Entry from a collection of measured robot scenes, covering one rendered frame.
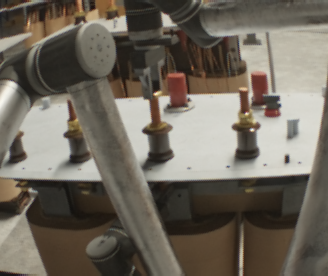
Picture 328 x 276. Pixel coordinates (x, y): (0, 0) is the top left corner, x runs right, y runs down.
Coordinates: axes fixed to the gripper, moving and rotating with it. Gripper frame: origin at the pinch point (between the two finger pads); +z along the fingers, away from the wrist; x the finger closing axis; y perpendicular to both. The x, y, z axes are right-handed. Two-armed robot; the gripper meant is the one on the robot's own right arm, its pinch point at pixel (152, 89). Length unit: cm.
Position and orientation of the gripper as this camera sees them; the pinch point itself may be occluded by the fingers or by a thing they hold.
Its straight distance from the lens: 150.5
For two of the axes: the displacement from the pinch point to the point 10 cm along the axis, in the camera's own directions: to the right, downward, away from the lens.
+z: 1.1, 9.2, 3.7
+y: -9.0, -0.6, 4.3
